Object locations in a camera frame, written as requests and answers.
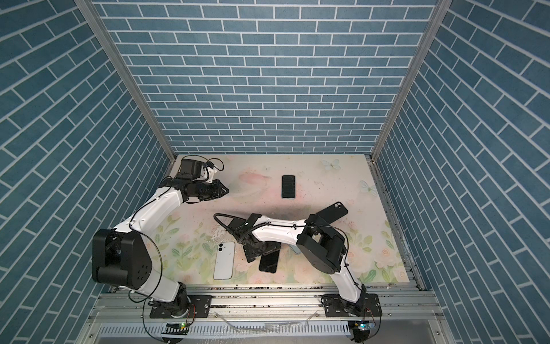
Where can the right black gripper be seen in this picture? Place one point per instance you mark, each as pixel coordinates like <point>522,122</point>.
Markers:
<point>270,247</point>

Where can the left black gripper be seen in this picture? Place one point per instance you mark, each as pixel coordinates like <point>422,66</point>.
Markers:
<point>215,185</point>

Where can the black phone screen up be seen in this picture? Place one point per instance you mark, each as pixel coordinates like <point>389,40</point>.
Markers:
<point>269,263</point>

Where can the blue phone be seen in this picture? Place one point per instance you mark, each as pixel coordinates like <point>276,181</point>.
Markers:
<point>288,187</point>

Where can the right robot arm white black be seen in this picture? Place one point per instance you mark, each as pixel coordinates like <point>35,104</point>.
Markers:
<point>324,247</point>

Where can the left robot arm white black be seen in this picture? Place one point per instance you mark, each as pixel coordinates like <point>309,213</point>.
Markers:
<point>120,257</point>

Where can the white phone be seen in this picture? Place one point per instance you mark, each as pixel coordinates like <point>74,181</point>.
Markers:
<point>223,268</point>

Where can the black phone case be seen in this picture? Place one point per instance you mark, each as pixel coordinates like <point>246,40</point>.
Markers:
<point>333,212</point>

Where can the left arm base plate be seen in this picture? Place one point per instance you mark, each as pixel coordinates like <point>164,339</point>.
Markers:
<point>189,306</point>

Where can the white slotted cable duct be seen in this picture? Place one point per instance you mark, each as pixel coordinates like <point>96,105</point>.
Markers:
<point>204,330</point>

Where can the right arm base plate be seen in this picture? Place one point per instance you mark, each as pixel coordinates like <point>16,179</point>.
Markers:
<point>368,305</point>

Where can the aluminium front rail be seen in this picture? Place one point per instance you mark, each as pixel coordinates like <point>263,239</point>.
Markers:
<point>277,303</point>

